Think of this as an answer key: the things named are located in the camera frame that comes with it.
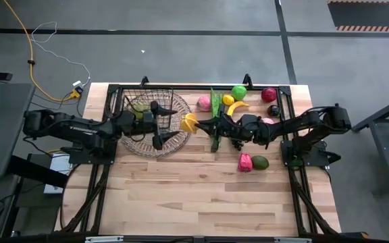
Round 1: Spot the yellow banana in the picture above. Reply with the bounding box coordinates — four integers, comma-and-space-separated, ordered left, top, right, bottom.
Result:
226, 101, 251, 117

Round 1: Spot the green pear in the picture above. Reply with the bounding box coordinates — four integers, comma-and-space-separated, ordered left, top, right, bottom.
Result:
132, 103, 150, 121

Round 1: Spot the yellow floor cable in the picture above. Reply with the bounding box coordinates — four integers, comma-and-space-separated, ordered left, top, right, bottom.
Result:
3, 0, 76, 102

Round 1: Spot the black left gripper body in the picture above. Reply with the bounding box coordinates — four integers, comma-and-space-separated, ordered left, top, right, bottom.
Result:
135, 100, 163, 151

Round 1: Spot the red bell pepper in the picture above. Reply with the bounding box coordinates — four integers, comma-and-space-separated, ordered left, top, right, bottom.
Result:
237, 153, 253, 173

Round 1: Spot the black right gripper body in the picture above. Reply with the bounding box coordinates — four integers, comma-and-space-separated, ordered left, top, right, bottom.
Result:
211, 113, 266, 153

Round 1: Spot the dark red round fruit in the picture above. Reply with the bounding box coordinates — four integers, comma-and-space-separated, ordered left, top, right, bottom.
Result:
261, 86, 278, 103

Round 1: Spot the thin white cable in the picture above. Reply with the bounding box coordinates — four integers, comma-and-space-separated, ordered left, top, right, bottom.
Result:
30, 22, 91, 87

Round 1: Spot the round woven placemat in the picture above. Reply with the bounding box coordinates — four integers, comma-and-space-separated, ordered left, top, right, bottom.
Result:
120, 90, 195, 159

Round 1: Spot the black mat with hazard stripes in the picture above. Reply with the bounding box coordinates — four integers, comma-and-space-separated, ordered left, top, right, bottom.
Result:
327, 0, 389, 33

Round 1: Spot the black wire basket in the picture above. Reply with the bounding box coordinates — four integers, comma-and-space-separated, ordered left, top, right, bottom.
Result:
115, 86, 176, 133

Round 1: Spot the grey desk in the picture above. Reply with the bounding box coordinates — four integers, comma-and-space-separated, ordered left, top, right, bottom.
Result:
0, 82, 36, 180

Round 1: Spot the black aluminium table frame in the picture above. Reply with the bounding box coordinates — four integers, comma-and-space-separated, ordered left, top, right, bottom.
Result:
55, 74, 342, 237

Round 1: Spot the dark grey table frame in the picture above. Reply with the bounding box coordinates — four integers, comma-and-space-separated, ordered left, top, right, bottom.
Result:
351, 91, 389, 186

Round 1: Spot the long green leafy vegetable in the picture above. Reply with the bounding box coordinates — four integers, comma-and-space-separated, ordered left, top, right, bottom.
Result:
209, 87, 225, 153

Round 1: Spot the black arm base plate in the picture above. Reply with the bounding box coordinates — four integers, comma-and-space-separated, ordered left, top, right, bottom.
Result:
68, 140, 118, 165
280, 140, 342, 169

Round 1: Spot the silver metal bracket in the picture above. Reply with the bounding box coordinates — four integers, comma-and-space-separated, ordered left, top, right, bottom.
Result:
274, 237, 312, 243
85, 236, 124, 243

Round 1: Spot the white box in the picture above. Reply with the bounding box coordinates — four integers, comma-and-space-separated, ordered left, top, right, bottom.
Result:
43, 153, 74, 195

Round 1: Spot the dark green avocado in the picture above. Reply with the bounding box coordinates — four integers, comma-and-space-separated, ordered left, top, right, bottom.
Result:
251, 155, 270, 171

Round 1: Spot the green apple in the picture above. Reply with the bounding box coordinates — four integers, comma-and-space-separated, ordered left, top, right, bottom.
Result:
231, 84, 248, 101

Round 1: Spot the pink peach with green leaf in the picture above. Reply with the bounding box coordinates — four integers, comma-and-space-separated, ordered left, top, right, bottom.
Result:
197, 95, 212, 112

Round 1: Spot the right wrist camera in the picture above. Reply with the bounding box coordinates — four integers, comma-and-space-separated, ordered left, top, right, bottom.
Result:
240, 113, 261, 131

